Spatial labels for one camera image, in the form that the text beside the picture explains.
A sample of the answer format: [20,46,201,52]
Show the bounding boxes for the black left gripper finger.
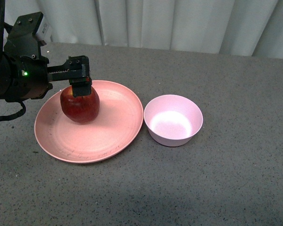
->
[72,77,92,97]

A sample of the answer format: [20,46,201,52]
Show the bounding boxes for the red apple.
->
[60,86,100,123]

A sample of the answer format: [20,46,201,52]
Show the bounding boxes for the black cable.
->
[0,100,26,122]

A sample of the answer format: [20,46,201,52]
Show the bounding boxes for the grey pleated curtain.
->
[5,0,283,59]

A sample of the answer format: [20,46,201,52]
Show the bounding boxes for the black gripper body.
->
[2,12,90,99]

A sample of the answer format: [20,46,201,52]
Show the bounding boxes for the pink plastic plate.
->
[34,81,143,163]

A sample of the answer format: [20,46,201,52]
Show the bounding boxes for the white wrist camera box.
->
[35,16,53,46]

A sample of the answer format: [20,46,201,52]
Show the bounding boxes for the light pink plastic bowl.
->
[144,95,203,147]

